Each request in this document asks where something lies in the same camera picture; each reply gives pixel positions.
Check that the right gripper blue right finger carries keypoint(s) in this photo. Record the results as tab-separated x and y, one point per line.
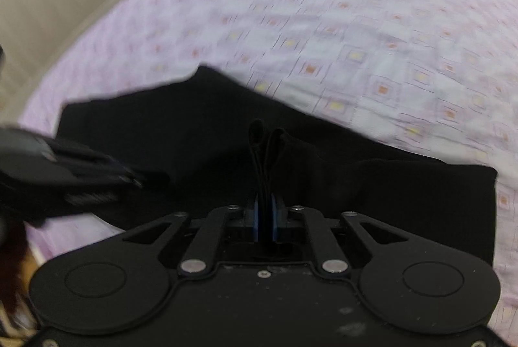
290	222

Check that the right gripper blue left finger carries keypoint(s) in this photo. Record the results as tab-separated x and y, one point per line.
237	223

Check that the black pants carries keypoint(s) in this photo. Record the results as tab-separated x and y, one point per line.
210	142

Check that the purple patterned bed sheet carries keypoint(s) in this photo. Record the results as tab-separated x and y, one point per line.
438	77

